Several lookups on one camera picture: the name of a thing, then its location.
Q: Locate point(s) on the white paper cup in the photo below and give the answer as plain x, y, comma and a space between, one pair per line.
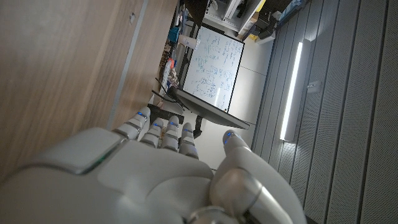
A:
188, 41

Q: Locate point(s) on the black computer monitor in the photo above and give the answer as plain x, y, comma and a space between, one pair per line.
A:
211, 110

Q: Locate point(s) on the long ceiling light bar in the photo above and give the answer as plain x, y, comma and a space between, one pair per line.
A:
290, 93

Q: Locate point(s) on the whiteboard with blue writing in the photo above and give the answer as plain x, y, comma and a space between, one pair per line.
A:
214, 65

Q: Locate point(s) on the blue storage crate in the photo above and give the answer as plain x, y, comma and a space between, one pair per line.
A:
174, 34

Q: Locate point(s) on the white shelf cabinet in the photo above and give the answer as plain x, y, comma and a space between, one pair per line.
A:
236, 12

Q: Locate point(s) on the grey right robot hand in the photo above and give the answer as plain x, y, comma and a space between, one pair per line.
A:
149, 183

